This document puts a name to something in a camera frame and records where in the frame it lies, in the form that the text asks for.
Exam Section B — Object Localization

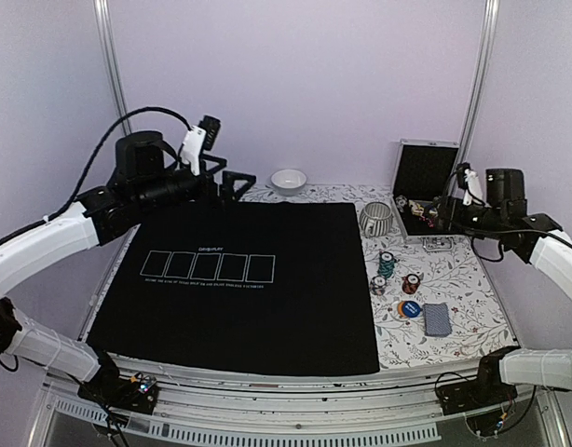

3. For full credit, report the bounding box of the blue playing card deck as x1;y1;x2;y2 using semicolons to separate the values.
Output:
423;303;452;337

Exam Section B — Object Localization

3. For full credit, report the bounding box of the floral tablecloth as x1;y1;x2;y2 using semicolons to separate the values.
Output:
239;185;514;373

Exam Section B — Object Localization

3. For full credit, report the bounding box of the black poker mat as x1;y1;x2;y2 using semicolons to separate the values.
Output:
88;202;379;376

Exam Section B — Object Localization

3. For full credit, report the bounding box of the striped grey mug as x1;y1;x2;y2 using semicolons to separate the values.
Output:
359;202;393;237

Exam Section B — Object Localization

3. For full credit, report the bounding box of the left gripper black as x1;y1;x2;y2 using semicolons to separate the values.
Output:
135;153;257;215

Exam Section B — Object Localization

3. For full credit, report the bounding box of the white ceramic bowl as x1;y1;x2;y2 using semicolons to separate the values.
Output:
270;169;307;196

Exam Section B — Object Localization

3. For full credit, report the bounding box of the red black chip stack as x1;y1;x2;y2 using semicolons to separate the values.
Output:
402;274;421;295

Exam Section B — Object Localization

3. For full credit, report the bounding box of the blue small blind button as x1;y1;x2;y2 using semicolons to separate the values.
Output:
405;301;422;318

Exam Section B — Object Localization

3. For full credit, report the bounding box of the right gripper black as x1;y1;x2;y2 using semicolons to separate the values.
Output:
424;195;507;240

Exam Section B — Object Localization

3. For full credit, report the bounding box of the blue peach chip stack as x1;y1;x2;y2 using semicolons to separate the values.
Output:
369;275;388;296

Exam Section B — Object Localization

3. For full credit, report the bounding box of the orange big blind button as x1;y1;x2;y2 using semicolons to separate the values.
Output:
397;301;407;318

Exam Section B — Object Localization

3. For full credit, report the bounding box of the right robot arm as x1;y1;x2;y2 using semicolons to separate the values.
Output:
435;162;572;406

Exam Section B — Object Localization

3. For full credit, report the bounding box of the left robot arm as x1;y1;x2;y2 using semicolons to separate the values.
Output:
0;127;256;404

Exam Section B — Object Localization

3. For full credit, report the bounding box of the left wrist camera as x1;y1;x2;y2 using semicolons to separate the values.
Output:
178;115;221;176

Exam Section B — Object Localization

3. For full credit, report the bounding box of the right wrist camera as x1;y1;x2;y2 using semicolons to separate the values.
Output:
456;162;485;206

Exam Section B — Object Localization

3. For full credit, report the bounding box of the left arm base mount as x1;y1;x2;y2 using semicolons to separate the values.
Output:
77;368;159;415

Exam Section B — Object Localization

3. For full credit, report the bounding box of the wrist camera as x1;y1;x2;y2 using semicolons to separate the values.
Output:
456;162;485;206
178;115;221;176

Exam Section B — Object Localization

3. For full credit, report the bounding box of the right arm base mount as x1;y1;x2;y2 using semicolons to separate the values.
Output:
434;372;518;437

